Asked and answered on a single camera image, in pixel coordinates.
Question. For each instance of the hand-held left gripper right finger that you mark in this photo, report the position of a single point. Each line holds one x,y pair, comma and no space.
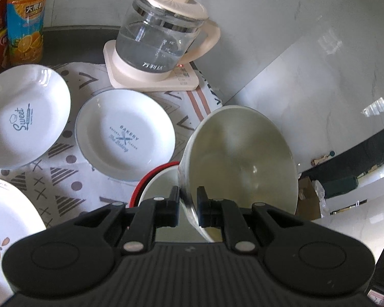
202,203

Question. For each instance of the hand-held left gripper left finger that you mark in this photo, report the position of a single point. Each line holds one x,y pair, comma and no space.
174,203

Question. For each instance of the red-rimmed white bowl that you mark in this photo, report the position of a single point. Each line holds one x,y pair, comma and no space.
160,182

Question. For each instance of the white ceramic bowl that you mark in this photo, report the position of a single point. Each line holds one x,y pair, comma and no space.
243,160

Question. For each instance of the white plate Bakery print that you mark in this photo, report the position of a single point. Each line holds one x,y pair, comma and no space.
124,134

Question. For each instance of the large white floral plate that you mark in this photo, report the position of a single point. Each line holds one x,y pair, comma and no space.
6,217

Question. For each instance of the white plate Sweet print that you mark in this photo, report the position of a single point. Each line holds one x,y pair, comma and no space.
22,118

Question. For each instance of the cardboard box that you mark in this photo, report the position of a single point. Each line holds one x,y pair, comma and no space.
307,200

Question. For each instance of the patterned fringed tablecloth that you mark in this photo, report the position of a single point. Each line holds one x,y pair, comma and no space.
67,179

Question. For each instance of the cream kettle base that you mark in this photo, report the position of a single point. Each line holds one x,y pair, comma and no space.
137,78

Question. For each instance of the glass kettle with cream lid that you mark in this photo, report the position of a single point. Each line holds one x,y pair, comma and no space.
160,28

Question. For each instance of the orange juice bottle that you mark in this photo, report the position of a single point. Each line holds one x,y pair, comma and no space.
25,22

